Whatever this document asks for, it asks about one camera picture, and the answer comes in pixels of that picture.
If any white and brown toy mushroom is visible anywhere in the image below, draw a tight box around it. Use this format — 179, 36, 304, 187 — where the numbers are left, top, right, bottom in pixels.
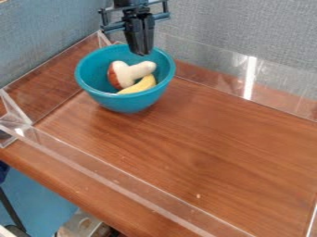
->
108, 61, 156, 90

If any yellow toy banana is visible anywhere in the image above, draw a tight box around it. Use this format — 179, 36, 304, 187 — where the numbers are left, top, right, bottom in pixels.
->
117, 74, 156, 94

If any grey metal base below table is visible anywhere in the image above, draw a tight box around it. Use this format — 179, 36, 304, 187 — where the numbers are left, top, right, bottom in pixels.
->
54, 209, 109, 237

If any clear acrylic barrier wall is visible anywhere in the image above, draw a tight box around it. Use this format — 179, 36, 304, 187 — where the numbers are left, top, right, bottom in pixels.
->
0, 33, 317, 237

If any blue plastic bowl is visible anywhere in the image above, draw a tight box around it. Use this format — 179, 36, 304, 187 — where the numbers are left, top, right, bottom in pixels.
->
74, 44, 175, 113

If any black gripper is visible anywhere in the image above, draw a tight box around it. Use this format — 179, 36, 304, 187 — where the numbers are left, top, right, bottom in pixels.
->
97, 0, 169, 56

